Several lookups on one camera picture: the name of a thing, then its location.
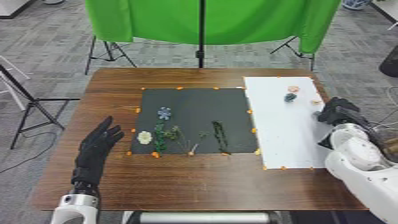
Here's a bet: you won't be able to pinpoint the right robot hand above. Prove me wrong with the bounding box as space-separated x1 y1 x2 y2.
314 96 364 127

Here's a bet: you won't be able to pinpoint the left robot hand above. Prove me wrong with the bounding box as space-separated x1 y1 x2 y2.
71 115 126 186

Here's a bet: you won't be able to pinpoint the white flower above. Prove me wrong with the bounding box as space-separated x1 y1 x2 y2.
135 130 154 146

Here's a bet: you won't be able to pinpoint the white sheet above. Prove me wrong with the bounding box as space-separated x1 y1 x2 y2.
241 76 334 171

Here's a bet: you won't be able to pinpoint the bushy green sprig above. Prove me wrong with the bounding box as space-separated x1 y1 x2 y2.
161 125 193 153

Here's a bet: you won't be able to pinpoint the black tripod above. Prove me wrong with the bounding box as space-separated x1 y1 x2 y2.
0 63 81 150

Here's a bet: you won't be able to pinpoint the thin green sprig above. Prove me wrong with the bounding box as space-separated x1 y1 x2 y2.
188 130 213 155

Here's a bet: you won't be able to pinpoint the black backdrop stand legs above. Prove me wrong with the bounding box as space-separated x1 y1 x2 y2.
268 35 318 72
83 34 138 76

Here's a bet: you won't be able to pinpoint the dark mat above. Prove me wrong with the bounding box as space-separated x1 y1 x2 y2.
128 87 261 156

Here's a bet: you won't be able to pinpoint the long dark green sprig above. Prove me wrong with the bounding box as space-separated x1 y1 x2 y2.
209 120 232 155

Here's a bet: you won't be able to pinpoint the pale grey bar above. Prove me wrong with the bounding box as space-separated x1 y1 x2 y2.
120 210 284 224

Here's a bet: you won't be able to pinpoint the black stand pole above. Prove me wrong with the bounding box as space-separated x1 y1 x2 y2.
195 0 208 69

